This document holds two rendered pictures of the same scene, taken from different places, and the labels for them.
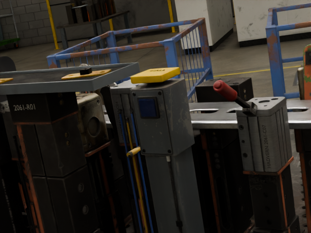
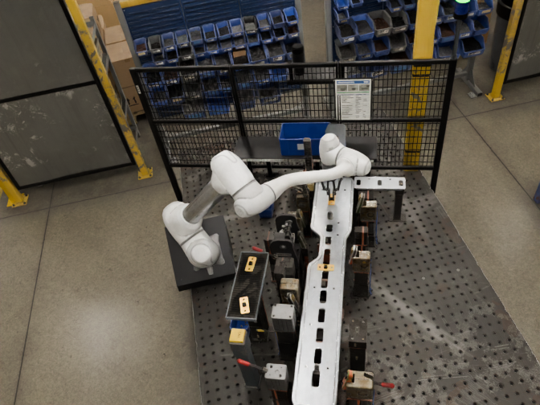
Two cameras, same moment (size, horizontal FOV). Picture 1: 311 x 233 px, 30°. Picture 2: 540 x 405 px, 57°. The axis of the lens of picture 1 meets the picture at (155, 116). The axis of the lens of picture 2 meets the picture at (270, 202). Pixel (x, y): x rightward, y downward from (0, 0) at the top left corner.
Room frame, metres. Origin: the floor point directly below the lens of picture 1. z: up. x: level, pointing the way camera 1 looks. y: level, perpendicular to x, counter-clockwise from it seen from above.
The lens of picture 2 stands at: (0.81, -1.12, 3.04)
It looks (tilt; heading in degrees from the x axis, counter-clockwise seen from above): 46 degrees down; 72
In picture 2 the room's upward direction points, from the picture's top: 10 degrees counter-clockwise
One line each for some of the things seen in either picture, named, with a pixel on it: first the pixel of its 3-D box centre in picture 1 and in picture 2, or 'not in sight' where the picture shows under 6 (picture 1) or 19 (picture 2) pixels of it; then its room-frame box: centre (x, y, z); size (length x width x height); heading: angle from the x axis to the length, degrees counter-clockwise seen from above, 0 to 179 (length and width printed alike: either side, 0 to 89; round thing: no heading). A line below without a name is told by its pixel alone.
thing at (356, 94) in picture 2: not in sight; (353, 99); (2.13, 0.99, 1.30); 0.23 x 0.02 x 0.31; 146
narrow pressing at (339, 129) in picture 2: not in sight; (336, 147); (1.90, 0.80, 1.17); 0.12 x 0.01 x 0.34; 146
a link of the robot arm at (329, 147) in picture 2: not in sight; (331, 149); (1.74, 0.58, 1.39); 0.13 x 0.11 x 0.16; 112
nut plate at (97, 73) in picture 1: (85, 72); (243, 304); (1.01, 0.11, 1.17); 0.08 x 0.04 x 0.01; 72
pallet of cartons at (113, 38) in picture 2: not in sight; (111, 55); (1.06, 4.14, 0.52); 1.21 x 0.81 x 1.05; 79
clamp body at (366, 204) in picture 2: not in sight; (368, 224); (1.88, 0.43, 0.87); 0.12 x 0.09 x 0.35; 146
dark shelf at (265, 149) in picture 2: not in sight; (304, 149); (1.82, 1.06, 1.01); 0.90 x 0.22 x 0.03; 146
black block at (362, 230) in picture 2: not in sight; (361, 246); (1.77, 0.33, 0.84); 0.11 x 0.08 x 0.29; 146
